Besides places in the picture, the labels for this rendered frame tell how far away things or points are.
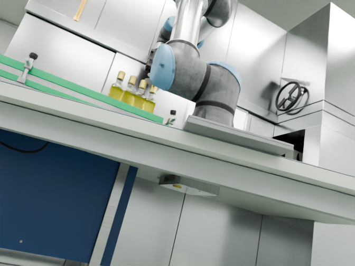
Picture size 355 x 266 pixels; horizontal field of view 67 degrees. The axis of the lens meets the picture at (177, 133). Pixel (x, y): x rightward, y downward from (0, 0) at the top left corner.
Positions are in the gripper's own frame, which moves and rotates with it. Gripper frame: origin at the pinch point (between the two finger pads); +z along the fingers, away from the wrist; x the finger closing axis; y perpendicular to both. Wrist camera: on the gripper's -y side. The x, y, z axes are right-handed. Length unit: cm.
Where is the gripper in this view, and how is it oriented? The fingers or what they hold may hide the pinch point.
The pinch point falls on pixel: (153, 87)
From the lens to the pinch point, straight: 140.4
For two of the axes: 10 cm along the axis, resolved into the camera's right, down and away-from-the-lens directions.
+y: -9.1, -3.2, -2.6
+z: -2.4, 9.2, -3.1
